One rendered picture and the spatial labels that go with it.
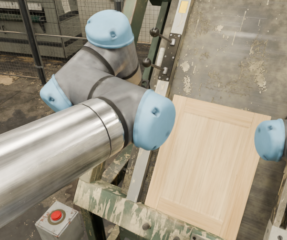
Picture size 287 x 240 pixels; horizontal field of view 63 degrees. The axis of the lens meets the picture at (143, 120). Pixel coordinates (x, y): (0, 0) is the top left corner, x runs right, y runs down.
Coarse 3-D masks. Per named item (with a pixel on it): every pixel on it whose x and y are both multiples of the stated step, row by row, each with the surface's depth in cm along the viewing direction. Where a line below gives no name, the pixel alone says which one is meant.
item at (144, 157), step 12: (180, 0) 97; (192, 0) 97; (180, 24) 97; (180, 48) 99; (168, 84) 97; (144, 156) 99; (144, 168) 99; (132, 180) 100; (144, 180) 102; (132, 192) 100
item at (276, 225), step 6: (282, 186) 79; (282, 192) 78; (276, 198) 83; (282, 198) 77; (276, 204) 81; (282, 204) 77; (276, 210) 79; (282, 210) 77; (270, 216) 84; (276, 216) 78; (282, 216) 77; (270, 222) 81; (276, 222) 78; (282, 222) 80; (270, 228) 79; (276, 228) 77; (282, 228) 78; (270, 234) 78; (276, 234) 77; (282, 234) 77
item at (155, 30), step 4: (152, 28) 88; (156, 28) 88; (152, 32) 88; (156, 32) 88; (152, 36) 90; (156, 36) 89; (160, 36) 91; (164, 36) 93; (168, 40) 94; (172, 40) 95; (172, 44) 95
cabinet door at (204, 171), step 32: (192, 128) 95; (224, 128) 90; (160, 160) 98; (192, 160) 94; (224, 160) 90; (256, 160) 85; (160, 192) 98; (192, 192) 93; (224, 192) 89; (192, 224) 92; (224, 224) 88
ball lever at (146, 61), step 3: (144, 60) 88; (147, 60) 88; (150, 60) 89; (144, 63) 89; (147, 63) 88; (150, 63) 89; (144, 66) 90; (147, 66) 89; (153, 66) 92; (156, 66) 93; (159, 69) 94; (162, 69) 95; (165, 69) 96; (162, 72) 96; (165, 72) 96
